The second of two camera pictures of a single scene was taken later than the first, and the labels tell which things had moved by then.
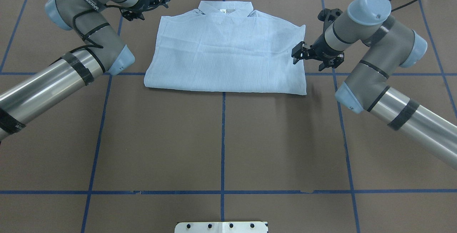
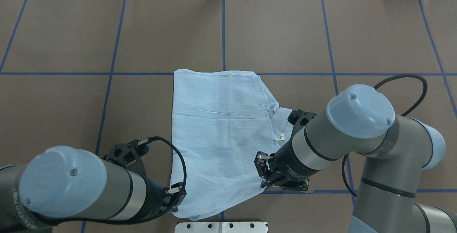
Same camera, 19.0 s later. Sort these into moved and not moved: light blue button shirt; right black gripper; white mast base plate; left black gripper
Moved: right black gripper; left black gripper; light blue button shirt
Not moved: white mast base plate
